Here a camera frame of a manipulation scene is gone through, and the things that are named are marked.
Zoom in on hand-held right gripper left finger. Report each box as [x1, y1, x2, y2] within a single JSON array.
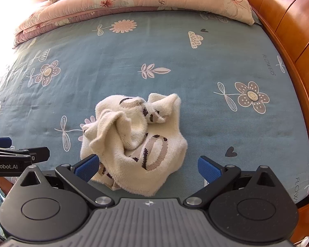
[[20, 154, 115, 210]]

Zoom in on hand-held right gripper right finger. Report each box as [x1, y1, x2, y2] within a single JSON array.
[[183, 156, 279, 209]]

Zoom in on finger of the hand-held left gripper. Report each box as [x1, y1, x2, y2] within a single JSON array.
[[0, 147, 50, 163], [0, 137, 13, 149]]

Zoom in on cream knit sweater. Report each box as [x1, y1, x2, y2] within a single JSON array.
[[80, 92, 188, 196]]

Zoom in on blue floral bed sheet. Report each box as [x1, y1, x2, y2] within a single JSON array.
[[0, 6, 309, 206]]

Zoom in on wooden headboard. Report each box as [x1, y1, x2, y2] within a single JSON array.
[[232, 0, 309, 245]]

